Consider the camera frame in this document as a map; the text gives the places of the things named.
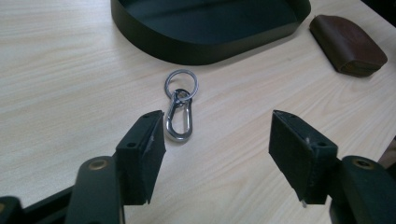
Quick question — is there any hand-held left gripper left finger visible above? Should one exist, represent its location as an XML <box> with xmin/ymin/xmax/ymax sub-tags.
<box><xmin>115</xmin><ymin>109</ymin><xmax>167</xmax><ymax>206</ymax></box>

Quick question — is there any brown leather pouch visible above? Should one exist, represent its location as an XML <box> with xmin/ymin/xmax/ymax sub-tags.
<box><xmin>308</xmin><ymin>14</ymin><xmax>389</xmax><ymax>77</ymax></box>

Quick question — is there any black oval tray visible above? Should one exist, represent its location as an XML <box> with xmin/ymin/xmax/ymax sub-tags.
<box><xmin>110</xmin><ymin>0</ymin><xmax>312</xmax><ymax>66</ymax></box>

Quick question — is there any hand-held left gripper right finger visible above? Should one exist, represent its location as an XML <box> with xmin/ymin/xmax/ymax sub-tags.
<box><xmin>268</xmin><ymin>109</ymin><xmax>339</xmax><ymax>205</ymax></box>

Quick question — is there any silver carabiner key ring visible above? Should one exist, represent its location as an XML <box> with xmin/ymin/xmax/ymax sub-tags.
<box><xmin>163</xmin><ymin>68</ymin><xmax>200</xmax><ymax>143</ymax></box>

